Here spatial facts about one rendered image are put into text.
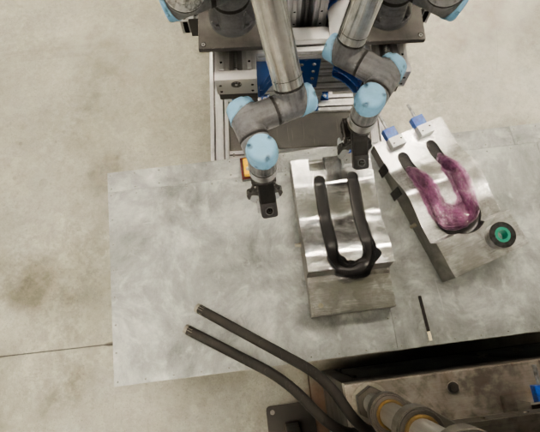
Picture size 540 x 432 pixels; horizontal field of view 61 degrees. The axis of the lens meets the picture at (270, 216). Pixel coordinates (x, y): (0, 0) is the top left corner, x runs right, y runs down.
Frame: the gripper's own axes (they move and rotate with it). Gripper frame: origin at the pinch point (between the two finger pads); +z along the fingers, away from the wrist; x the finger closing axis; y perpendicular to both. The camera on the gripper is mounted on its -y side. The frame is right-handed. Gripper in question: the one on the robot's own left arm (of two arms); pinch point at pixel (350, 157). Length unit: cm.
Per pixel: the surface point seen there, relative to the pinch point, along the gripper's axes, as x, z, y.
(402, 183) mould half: -16.0, 3.2, -9.6
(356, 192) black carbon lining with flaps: -0.5, 3.1, -11.0
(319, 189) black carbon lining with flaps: 11.1, 3.0, -8.7
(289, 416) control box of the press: 28, 90, -87
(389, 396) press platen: 4, -13, -71
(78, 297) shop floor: 124, 91, -21
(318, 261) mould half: 15.5, -2.3, -32.4
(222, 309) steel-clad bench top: 46, 11, -42
